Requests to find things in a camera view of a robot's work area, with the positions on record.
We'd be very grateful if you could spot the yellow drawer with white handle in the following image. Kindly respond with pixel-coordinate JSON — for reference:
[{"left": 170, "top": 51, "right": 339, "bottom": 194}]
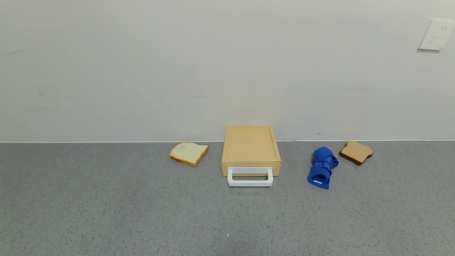
[{"left": 227, "top": 166, "right": 274, "bottom": 187}]

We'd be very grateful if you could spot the yellow drawer housing box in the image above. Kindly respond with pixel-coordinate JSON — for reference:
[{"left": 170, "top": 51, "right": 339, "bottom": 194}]
[{"left": 221, "top": 126, "right": 282, "bottom": 177}]

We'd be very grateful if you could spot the white bread slice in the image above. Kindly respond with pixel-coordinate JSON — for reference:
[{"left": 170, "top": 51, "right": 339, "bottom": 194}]
[{"left": 169, "top": 142, "right": 209, "bottom": 167}]

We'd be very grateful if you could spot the blue rolled cloth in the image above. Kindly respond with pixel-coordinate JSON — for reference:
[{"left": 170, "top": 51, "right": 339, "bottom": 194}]
[{"left": 307, "top": 146, "right": 339, "bottom": 190}]

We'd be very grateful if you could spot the brown toast slice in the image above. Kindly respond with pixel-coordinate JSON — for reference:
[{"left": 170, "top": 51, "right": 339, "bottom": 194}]
[{"left": 340, "top": 141, "right": 374, "bottom": 166}]

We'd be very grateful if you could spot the white wall socket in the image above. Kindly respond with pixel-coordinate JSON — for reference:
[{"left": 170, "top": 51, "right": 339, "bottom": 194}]
[{"left": 418, "top": 19, "right": 455, "bottom": 51}]

